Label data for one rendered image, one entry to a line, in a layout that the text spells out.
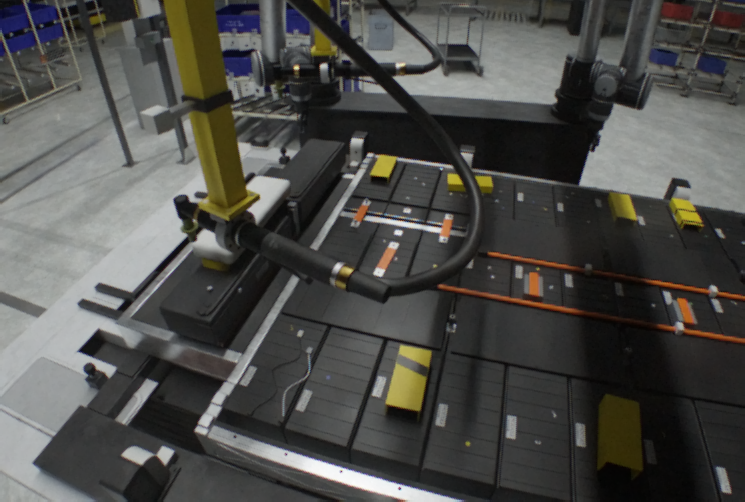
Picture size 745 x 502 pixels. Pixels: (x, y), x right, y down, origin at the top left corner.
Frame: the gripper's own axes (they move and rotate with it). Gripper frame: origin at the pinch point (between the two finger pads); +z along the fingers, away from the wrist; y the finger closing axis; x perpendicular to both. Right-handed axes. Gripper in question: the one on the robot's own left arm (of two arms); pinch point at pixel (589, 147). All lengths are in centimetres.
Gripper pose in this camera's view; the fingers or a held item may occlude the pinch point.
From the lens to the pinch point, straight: 241.6
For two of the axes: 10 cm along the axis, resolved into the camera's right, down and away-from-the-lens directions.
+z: 0.0, 8.0, 6.0
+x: -9.9, -0.8, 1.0
